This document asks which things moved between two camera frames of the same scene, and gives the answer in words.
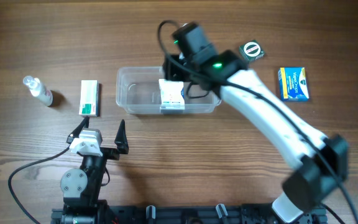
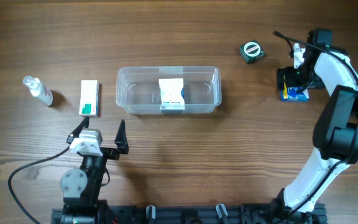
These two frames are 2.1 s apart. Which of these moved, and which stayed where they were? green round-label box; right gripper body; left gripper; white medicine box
Moved: right gripper body
Stayed: green round-label box; left gripper; white medicine box
